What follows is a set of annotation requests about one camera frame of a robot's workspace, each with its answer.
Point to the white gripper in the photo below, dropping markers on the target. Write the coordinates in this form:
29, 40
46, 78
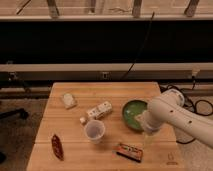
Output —
148, 140

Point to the orange black eraser box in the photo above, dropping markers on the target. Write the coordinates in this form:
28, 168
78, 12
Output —
129, 152

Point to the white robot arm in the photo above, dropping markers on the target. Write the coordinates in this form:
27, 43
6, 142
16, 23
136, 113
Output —
168, 108

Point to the green ceramic bowl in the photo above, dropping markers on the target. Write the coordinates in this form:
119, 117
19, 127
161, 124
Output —
132, 109

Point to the white ceramic cup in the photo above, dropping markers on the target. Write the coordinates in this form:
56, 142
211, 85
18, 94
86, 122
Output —
95, 130

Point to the white power strip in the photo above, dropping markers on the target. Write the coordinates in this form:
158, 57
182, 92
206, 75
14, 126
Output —
100, 110

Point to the small white cube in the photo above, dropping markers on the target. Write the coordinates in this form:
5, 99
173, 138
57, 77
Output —
83, 120

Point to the clear wrapped white packet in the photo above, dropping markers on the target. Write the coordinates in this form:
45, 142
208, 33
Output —
69, 100

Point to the dark red snack packet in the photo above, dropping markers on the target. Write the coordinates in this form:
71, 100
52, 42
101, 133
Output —
57, 147

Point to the black chair base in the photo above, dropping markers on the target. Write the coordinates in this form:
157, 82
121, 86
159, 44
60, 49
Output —
21, 112

